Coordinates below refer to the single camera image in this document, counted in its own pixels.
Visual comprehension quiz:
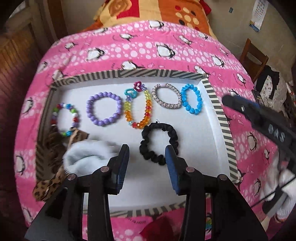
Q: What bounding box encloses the brown scrunchie leopard bow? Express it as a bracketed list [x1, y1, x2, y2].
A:
[32, 125, 89, 202]

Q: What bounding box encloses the white fluffy scrunchie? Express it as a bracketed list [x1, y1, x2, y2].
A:
[63, 140, 120, 177]

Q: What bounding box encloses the blue bead bracelet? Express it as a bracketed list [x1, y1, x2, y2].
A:
[180, 83, 203, 115]

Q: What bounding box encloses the silver rhinestone bracelet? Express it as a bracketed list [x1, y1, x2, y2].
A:
[151, 82, 183, 110]

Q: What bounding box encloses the black scrunchie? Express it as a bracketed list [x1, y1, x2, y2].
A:
[139, 122, 179, 166]

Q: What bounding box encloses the rainbow crystal bead bracelet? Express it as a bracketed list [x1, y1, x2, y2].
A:
[123, 81, 153, 130]

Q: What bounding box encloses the white gloved right hand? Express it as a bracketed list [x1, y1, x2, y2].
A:
[260, 150, 295, 222]

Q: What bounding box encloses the black phone on bed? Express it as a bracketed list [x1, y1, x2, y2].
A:
[252, 89, 265, 106]

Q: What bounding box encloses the white patterned garment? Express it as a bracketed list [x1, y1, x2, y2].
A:
[255, 65, 287, 109]

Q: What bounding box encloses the wooden chair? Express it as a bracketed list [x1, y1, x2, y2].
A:
[239, 38, 269, 83]

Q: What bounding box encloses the red velvet bow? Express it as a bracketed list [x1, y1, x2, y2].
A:
[140, 216, 175, 241]

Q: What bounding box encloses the striped white tray box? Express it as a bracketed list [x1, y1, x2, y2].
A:
[36, 69, 237, 217]

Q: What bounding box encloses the orange floral pillow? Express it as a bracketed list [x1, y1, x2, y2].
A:
[83, 0, 216, 38]

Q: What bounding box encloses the pink penguin blanket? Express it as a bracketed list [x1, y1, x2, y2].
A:
[14, 20, 278, 241]

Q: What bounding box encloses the wooden headboard panel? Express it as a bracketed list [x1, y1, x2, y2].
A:
[0, 0, 68, 98]

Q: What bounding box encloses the multicolour bead bracelet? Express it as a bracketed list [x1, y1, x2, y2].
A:
[50, 102, 80, 137]

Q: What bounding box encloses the purple bead bracelet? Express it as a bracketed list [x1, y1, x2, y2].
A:
[86, 91, 123, 127]

